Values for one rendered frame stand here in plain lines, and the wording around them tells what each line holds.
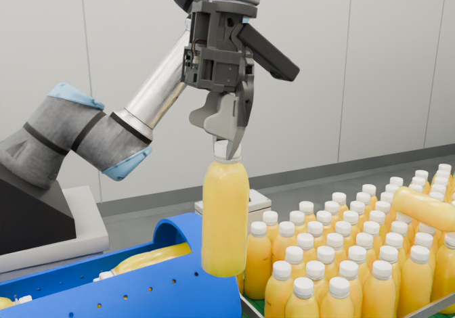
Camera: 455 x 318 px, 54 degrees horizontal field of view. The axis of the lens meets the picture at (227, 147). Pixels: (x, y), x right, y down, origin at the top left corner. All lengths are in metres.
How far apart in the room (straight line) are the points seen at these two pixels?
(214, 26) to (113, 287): 0.44
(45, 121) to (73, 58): 2.36
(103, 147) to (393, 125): 4.13
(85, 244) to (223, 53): 0.60
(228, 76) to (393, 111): 4.31
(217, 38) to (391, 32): 4.11
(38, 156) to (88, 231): 0.20
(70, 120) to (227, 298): 0.52
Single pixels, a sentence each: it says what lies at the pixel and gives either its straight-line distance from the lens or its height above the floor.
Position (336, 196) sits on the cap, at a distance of 1.36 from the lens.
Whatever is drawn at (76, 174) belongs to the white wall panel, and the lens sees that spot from 3.60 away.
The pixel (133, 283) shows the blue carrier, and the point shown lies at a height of 1.20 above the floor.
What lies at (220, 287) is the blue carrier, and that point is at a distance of 0.83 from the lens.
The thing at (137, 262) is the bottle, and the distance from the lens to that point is 0.86.
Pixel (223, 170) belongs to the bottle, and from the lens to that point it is 0.64.
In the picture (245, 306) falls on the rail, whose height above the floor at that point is 0.97.
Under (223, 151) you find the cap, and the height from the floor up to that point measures 1.44.
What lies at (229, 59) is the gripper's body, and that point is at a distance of 0.60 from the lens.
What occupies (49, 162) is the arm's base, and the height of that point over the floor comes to 1.30.
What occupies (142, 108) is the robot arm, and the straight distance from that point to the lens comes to 1.05.
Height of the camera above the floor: 1.64
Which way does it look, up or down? 18 degrees down
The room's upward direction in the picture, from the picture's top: straight up
